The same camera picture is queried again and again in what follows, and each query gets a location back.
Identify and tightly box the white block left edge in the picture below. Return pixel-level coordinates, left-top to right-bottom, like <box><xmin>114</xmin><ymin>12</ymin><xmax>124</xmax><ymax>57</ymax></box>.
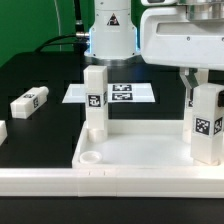
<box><xmin>0</xmin><ymin>120</ymin><xmax>7</xmax><ymax>146</ymax></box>

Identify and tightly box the white front rail fence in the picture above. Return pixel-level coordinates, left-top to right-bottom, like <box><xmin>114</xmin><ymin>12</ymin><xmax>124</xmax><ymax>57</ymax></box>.
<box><xmin>0</xmin><ymin>167</ymin><xmax>224</xmax><ymax>198</ymax></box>

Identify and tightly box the white desk top tray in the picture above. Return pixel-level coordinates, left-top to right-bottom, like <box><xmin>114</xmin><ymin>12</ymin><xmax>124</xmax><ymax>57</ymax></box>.
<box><xmin>72</xmin><ymin>119</ymin><xmax>224</xmax><ymax>170</ymax></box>

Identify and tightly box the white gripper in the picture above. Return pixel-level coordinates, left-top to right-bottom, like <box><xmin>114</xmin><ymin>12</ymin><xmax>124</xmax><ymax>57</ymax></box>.
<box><xmin>140</xmin><ymin>0</ymin><xmax>224</xmax><ymax>90</ymax></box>

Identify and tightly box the white marker base plate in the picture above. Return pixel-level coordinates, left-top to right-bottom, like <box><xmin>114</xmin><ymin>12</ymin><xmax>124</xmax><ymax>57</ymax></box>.
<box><xmin>63</xmin><ymin>83</ymin><xmax>155</xmax><ymax>103</ymax></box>

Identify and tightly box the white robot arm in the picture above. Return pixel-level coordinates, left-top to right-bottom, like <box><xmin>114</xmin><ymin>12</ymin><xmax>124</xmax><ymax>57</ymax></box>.
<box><xmin>85</xmin><ymin>0</ymin><xmax>224</xmax><ymax>75</ymax></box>

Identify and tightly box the black cable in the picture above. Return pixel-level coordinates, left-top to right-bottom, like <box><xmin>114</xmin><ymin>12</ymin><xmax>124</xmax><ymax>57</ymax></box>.
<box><xmin>34</xmin><ymin>31</ymin><xmax>90</xmax><ymax>54</ymax></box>

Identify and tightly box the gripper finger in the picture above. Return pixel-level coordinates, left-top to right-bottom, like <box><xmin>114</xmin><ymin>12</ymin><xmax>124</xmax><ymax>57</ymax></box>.
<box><xmin>218</xmin><ymin>90</ymin><xmax>224</xmax><ymax>107</ymax></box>

